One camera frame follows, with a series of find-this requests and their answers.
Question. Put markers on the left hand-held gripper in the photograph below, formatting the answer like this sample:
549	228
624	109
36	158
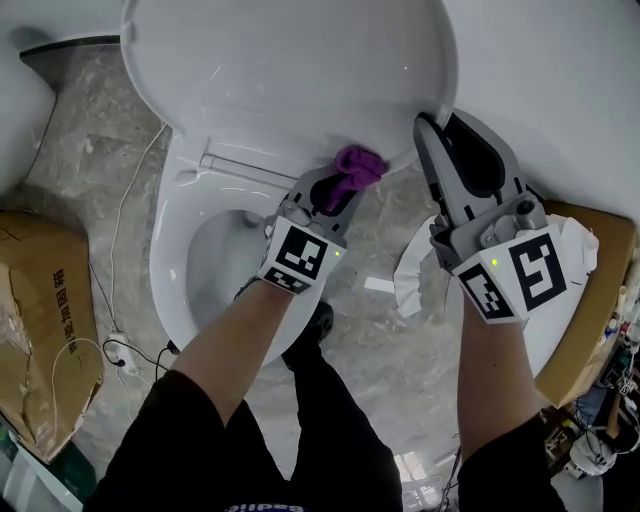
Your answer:
300	250

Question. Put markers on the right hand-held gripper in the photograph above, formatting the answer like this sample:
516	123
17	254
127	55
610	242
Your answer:
535	270

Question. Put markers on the purple cloth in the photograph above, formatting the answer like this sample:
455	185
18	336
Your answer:
357	167

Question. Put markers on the white toilet lid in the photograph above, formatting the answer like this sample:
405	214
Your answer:
290	75

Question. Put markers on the person's left forearm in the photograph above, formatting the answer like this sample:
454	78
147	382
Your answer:
235	345

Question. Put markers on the person's right forearm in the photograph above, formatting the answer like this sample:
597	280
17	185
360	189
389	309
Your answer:
495	380

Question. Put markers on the boxy white toilet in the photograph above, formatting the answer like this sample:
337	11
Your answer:
555	330

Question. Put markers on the rounded white toilet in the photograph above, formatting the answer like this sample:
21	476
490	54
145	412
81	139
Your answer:
22	125

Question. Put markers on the person's black shoe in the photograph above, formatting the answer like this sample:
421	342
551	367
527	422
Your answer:
315	330

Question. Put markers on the wide brown cardboard box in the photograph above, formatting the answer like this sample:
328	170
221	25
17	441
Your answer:
610	240

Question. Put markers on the assorted small bottles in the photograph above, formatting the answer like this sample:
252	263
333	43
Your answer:
620	320

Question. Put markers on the person's black trousers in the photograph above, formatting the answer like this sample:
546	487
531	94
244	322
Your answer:
325	440

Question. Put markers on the white power strip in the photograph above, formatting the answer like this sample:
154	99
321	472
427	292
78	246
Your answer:
125	360

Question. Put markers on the large printed cardboard box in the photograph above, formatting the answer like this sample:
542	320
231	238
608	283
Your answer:
45	300

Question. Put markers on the person's black top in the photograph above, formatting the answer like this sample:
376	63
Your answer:
160	450

